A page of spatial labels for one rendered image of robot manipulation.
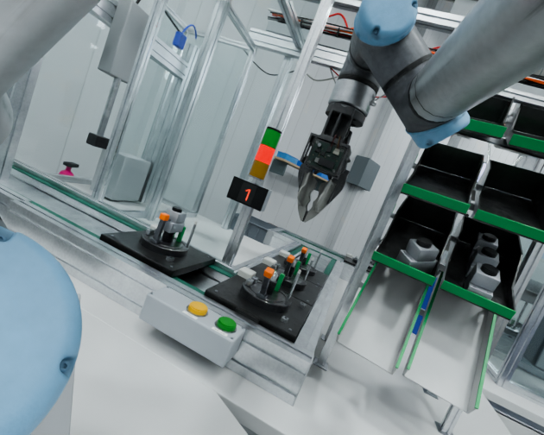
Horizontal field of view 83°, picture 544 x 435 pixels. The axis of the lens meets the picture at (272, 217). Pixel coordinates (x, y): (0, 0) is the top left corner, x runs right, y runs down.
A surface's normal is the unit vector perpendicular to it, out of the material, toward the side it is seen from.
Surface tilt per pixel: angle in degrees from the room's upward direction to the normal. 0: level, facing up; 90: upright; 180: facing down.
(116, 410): 0
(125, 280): 90
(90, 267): 90
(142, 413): 0
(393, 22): 90
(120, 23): 90
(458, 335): 45
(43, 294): 51
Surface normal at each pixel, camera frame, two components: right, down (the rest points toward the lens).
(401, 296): -0.04, -0.69
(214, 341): -0.28, 0.01
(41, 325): 0.75, -0.30
